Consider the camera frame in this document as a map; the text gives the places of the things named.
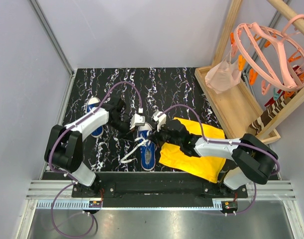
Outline pink mesh bag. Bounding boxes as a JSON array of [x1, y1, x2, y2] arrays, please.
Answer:
[[205, 51, 241, 94]]

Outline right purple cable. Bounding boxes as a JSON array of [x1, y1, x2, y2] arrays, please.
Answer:
[[156, 104, 282, 216]]

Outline blue sneaker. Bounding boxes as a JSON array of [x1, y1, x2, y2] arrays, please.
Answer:
[[137, 122, 156, 171], [87, 97, 104, 137]]

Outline black marble pattern mat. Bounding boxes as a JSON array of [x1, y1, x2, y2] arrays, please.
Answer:
[[63, 67, 220, 172]]

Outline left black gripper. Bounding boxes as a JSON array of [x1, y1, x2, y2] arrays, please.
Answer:
[[108, 116, 137, 142]]

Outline white shoelace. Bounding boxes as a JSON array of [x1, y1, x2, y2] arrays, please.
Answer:
[[120, 136, 150, 164]]

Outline brown striped cloth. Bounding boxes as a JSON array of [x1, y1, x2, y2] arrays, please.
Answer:
[[247, 96, 294, 135]]

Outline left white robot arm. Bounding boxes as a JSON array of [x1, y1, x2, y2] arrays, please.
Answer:
[[44, 97, 130, 197]]

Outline wooden rack frame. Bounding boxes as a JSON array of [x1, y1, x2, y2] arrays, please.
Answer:
[[195, 0, 304, 144]]

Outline yellow folded cloth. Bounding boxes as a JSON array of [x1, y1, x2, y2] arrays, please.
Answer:
[[159, 118, 226, 183]]

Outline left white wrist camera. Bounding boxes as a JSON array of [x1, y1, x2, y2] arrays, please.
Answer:
[[130, 113, 145, 130]]

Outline aluminium corner profile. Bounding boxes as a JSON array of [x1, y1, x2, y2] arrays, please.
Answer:
[[28, 0, 74, 76]]

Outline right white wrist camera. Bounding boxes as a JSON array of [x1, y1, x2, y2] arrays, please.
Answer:
[[152, 110, 167, 131]]

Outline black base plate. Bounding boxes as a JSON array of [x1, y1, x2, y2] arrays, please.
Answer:
[[72, 172, 248, 208]]

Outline pink round clothes hanger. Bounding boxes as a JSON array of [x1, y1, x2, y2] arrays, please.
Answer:
[[230, 14, 304, 95]]

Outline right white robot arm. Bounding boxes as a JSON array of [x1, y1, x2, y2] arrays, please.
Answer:
[[147, 119, 280, 197]]

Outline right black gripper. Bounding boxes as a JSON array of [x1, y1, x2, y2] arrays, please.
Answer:
[[147, 121, 182, 148]]

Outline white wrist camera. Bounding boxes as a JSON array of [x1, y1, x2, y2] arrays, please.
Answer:
[[130, 113, 145, 130], [152, 110, 167, 131]]

